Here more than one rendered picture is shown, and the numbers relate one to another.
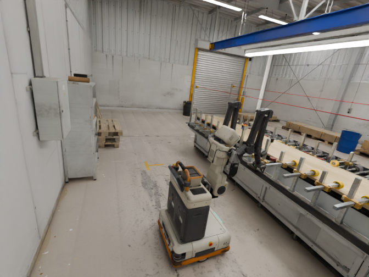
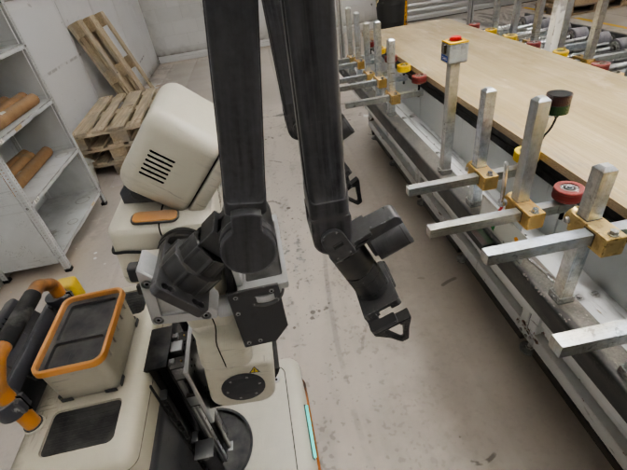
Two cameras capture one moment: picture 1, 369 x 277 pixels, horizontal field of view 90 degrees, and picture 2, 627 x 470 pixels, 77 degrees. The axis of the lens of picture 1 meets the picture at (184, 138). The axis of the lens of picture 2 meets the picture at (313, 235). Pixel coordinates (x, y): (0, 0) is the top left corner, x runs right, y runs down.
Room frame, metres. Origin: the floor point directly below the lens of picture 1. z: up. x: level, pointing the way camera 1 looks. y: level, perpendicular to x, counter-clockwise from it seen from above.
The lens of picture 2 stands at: (1.23, -0.86, 1.56)
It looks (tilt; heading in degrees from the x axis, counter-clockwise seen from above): 36 degrees down; 20
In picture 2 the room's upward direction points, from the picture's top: 9 degrees counter-clockwise
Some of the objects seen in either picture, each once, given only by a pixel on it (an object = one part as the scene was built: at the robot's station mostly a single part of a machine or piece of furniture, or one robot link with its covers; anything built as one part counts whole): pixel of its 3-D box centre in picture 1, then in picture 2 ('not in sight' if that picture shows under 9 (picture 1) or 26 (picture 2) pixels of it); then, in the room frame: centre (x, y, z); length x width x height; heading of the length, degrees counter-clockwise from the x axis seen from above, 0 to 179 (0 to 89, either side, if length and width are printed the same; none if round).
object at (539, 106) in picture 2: (264, 155); (523, 179); (2.35, -1.12, 0.93); 0.04 x 0.04 x 0.48; 23
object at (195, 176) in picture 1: (191, 176); (91, 341); (1.66, -0.11, 0.87); 0.23 x 0.15 x 0.11; 25
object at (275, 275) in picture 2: (225, 162); (250, 267); (1.83, -0.48, 0.99); 0.28 x 0.16 x 0.22; 25
